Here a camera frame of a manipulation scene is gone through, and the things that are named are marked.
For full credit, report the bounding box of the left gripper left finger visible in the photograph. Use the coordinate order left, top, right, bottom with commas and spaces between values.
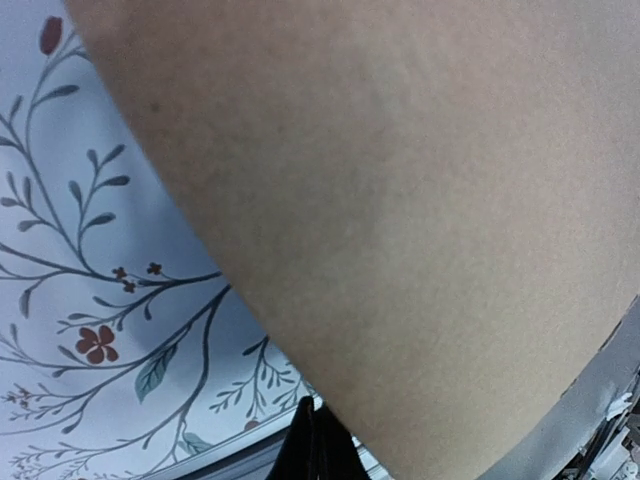
269, 396, 315, 480

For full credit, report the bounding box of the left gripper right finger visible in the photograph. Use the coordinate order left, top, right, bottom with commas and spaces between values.
315, 405, 370, 480

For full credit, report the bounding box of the brown cardboard box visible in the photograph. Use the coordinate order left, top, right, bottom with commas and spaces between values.
67, 1, 639, 479

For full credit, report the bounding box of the floral patterned table mat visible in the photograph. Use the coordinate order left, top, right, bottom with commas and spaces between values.
1, 1, 311, 479

